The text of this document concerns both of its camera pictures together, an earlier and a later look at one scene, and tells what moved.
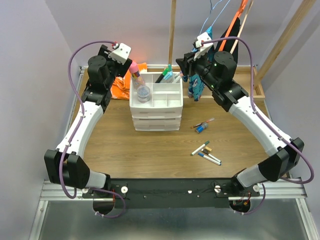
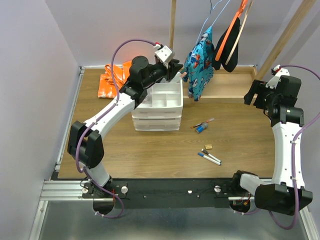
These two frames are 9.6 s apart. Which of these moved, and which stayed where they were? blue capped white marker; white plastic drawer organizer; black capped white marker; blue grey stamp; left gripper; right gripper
Moved: left gripper; right gripper
Stayed: blue capped white marker; white plastic drawer organizer; blue grey stamp; black capped white marker
